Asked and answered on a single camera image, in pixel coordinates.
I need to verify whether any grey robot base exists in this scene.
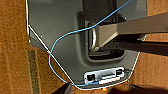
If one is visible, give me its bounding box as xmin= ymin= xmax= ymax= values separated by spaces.
xmin=25 ymin=0 xmax=149 ymax=90

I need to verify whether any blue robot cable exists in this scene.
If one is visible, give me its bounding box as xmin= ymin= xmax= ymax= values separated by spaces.
xmin=48 ymin=0 xmax=134 ymax=88

